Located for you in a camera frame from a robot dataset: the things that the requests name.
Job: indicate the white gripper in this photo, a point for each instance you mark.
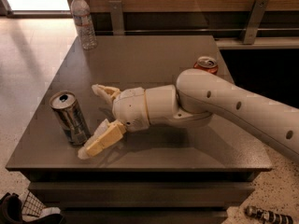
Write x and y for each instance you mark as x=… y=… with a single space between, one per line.
x=130 y=107

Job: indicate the silver redbull can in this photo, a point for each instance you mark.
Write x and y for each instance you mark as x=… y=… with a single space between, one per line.
x=67 y=110

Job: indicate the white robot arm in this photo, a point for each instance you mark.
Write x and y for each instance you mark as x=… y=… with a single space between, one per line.
x=195 y=97

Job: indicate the clear plastic water bottle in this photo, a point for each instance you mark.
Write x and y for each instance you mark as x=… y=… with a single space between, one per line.
x=81 y=13

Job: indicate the red coca-cola can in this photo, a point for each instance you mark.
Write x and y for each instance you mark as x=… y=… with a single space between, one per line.
x=207 y=64

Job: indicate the grey drawer cabinet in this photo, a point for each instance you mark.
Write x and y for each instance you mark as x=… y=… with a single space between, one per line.
x=163 y=175

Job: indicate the black bag with mesh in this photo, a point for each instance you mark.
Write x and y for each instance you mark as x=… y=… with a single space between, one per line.
x=27 y=210

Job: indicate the black white striped cylinder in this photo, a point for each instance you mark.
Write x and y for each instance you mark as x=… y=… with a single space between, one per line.
x=268 y=216

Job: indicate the left metal wall bracket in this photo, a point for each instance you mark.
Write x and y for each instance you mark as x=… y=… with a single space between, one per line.
x=116 y=15

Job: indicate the metal wall bracket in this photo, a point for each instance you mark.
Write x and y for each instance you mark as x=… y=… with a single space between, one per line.
x=255 y=18
x=116 y=15

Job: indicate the right metal wall bracket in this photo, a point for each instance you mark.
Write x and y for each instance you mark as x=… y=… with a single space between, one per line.
x=255 y=18

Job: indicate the horizontal metal rail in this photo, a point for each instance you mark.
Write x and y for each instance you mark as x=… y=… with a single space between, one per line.
x=261 y=32

